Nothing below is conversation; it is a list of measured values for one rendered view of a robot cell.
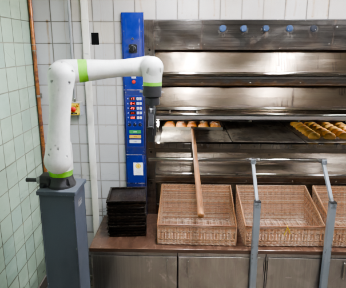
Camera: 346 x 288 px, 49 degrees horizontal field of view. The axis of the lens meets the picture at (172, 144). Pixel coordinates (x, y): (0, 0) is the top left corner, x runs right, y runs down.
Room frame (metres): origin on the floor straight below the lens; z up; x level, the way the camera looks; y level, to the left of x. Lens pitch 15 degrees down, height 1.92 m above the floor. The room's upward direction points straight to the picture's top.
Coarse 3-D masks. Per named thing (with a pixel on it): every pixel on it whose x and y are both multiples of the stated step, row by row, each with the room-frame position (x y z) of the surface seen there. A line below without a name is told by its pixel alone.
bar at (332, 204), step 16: (160, 160) 2.47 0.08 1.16; (176, 160) 2.47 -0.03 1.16; (192, 160) 2.47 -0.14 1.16; (208, 160) 2.47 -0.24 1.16; (224, 160) 2.46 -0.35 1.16; (240, 160) 2.46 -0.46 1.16; (256, 160) 2.46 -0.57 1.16; (272, 160) 2.45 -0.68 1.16; (288, 160) 2.45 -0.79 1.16; (304, 160) 2.45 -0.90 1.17; (320, 160) 2.45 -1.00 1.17; (256, 192) 2.30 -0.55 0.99; (256, 208) 2.23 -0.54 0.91; (256, 224) 2.23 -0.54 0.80; (256, 240) 2.23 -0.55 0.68; (256, 256) 2.23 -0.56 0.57; (256, 272) 2.23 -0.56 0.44
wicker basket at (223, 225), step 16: (160, 192) 2.73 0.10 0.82; (176, 192) 2.80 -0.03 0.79; (192, 192) 2.80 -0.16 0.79; (208, 192) 2.79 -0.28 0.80; (224, 192) 2.79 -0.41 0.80; (160, 208) 2.54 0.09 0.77; (176, 208) 2.77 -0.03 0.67; (192, 208) 2.76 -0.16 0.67; (208, 208) 2.76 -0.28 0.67; (224, 208) 2.75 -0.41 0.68; (160, 224) 2.36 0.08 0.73; (176, 224) 2.64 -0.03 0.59; (192, 224) 2.65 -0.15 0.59; (208, 224) 2.64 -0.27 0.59; (224, 224) 2.65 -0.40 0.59; (160, 240) 2.36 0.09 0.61; (176, 240) 2.36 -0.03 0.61; (192, 240) 2.35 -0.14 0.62; (208, 240) 2.35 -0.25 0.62; (224, 240) 2.34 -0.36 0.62
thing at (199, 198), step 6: (192, 132) 3.11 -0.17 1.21; (192, 138) 2.90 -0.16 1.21; (192, 144) 2.74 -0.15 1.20; (198, 168) 2.18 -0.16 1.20; (198, 174) 2.05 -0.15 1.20; (198, 180) 1.95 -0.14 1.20; (198, 186) 1.86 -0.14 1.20; (198, 192) 1.78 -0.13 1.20; (198, 198) 1.70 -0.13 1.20; (198, 204) 1.64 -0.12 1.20; (198, 210) 1.57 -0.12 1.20; (198, 216) 1.54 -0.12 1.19
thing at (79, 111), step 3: (72, 102) 2.80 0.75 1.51; (75, 102) 2.80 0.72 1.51; (78, 102) 2.80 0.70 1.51; (81, 102) 2.83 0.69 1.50; (72, 105) 2.79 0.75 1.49; (75, 105) 2.79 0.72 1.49; (78, 105) 2.79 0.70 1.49; (81, 105) 2.83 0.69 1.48; (78, 108) 2.79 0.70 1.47; (81, 108) 2.82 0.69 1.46; (75, 111) 2.79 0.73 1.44; (78, 111) 2.79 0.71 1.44; (81, 111) 2.82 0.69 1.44; (72, 114) 2.80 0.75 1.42; (75, 114) 2.79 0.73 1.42; (78, 114) 2.79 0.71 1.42; (81, 114) 2.81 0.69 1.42
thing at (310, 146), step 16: (160, 144) 2.85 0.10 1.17; (176, 144) 2.85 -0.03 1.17; (208, 144) 2.84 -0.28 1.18; (224, 144) 2.84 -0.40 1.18; (240, 144) 2.83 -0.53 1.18; (256, 144) 2.83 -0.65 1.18; (272, 144) 2.83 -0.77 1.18; (288, 144) 2.83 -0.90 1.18; (304, 144) 2.82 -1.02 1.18; (320, 144) 2.82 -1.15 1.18; (336, 144) 2.82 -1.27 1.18
